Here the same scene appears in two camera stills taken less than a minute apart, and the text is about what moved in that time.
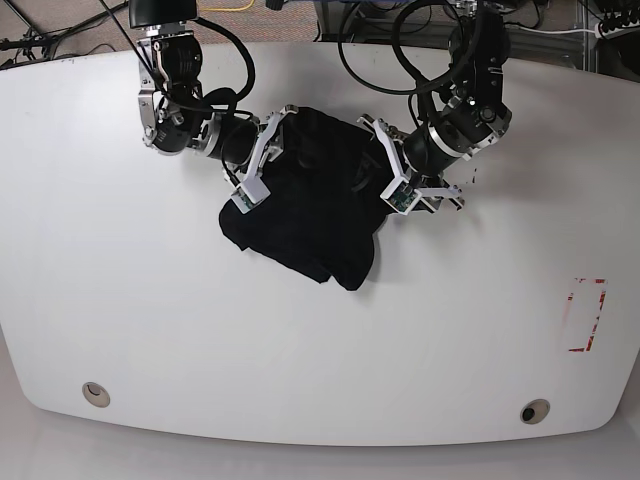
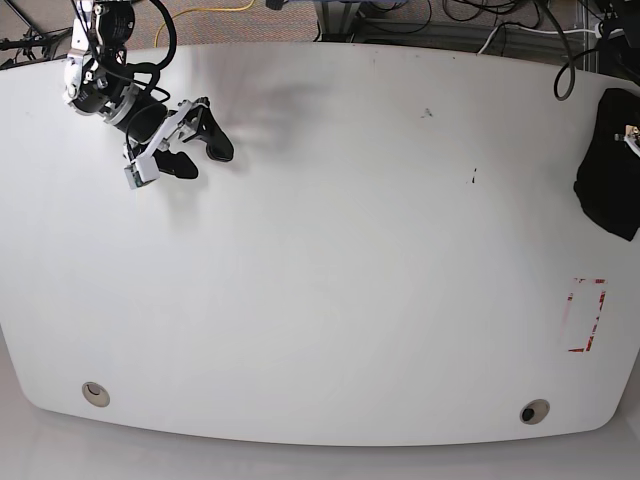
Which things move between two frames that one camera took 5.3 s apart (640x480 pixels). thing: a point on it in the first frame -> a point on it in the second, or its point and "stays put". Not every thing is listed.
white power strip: x=602 y=34 stays put
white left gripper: x=253 y=189 -> x=182 y=125
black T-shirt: x=325 y=186 -> x=608 y=183
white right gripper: x=402 y=195 -> x=632 y=137
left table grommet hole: x=96 y=394 stays put
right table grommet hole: x=534 y=411 stays put
